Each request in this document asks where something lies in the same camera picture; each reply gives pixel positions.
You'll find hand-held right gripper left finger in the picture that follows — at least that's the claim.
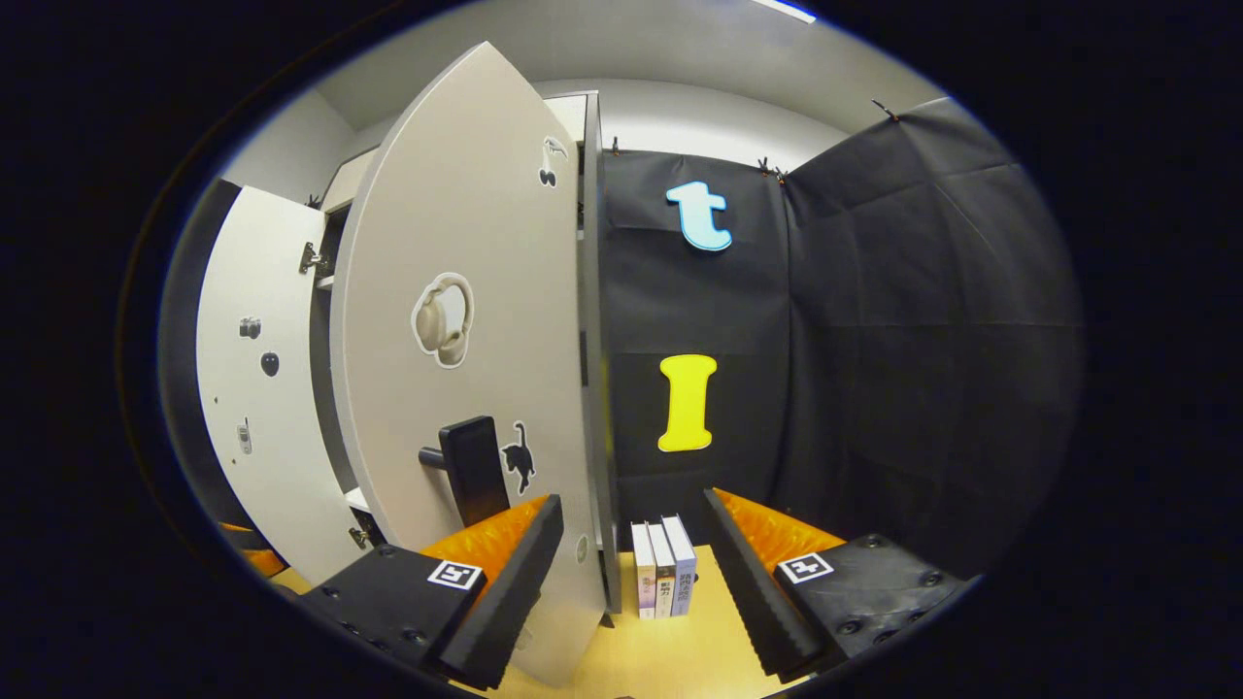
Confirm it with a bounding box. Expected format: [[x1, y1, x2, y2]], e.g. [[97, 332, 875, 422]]
[[299, 493, 566, 692]]

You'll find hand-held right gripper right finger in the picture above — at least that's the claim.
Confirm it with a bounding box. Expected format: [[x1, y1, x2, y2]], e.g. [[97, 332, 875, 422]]
[[701, 488, 972, 681]]

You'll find white shoe cabinet door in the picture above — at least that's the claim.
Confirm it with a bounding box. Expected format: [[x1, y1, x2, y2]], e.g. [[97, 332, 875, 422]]
[[330, 41, 608, 688], [196, 184, 370, 585]]

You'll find lavender spine book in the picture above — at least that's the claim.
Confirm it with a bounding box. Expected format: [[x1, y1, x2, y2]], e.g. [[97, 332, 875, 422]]
[[661, 515, 698, 616]]

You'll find dark spine book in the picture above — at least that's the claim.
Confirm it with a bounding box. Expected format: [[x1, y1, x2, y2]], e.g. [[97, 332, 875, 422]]
[[648, 520, 678, 618]]

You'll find pink spine book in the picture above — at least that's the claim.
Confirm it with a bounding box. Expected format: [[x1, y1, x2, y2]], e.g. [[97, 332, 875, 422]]
[[631, 522, 658, 620]]

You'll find black door handle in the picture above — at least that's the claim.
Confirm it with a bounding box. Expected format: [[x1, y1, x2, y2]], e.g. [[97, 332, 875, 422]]
[[420, 416, 512, 528]]

